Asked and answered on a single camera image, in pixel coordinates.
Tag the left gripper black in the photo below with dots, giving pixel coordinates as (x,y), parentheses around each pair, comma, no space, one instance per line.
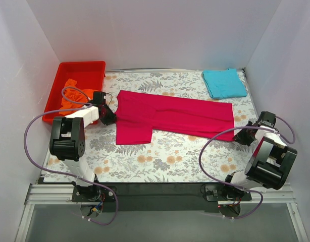
(108,116)

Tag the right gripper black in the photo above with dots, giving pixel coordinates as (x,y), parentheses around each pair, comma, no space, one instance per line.
(242,137)

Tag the magenta t shirt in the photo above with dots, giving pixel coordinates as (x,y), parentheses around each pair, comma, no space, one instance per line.
(139,114)

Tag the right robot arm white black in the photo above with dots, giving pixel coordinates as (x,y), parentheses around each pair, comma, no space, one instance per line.
(269,165)

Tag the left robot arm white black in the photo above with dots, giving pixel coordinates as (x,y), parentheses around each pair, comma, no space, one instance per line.
(67,142)

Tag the orange t shirt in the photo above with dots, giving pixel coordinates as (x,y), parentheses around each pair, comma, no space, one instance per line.
(74,95)

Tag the red plastic bin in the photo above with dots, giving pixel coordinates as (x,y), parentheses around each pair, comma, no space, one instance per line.
(86,76)

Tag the folded cyan t shirt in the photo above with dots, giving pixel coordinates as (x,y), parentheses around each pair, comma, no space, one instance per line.
(223,84)

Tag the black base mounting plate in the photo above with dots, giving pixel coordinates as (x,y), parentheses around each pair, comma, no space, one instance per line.
(170,196)

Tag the aluminium frame rail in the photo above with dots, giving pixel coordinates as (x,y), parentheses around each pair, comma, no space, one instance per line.
(61,194)

